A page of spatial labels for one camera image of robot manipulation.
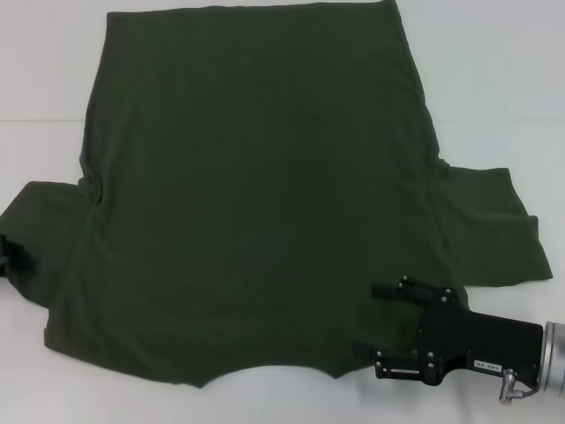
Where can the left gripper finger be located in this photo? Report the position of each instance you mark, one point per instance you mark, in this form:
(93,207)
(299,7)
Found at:
(20,262)
(9,246)

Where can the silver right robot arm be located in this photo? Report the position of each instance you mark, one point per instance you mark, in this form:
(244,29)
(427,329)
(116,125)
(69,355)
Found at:
(555,353)

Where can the dark green t-shirt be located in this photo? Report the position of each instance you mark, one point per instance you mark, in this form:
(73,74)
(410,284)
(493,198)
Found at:
(265,176)

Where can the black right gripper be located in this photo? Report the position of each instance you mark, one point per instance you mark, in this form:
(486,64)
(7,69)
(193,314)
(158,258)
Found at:
(468,340)

